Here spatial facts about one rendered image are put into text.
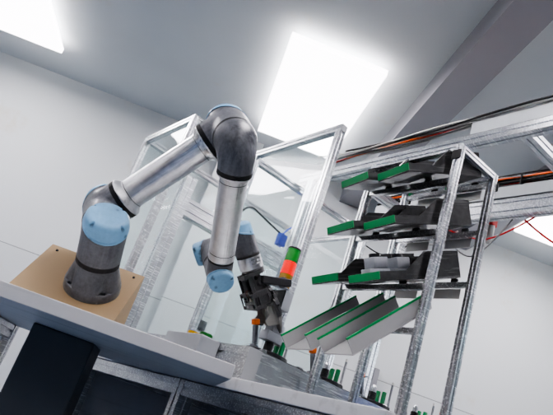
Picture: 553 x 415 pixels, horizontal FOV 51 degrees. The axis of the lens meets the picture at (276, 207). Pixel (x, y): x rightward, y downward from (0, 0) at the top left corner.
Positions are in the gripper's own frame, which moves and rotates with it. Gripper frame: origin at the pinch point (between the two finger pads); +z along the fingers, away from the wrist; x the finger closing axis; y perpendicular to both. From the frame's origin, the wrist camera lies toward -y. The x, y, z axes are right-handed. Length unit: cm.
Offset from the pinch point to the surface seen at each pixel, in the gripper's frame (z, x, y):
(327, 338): -3.4, 35.4, 10.0
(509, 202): -1, 4, -143
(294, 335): -2.7, 20.6, 9.2
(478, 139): -35, 20, -106
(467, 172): -31, 51, -44
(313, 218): -25, -17, -43
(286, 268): -11.7, -17.5, -24.4
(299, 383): 12.0, 16.6, 9.4
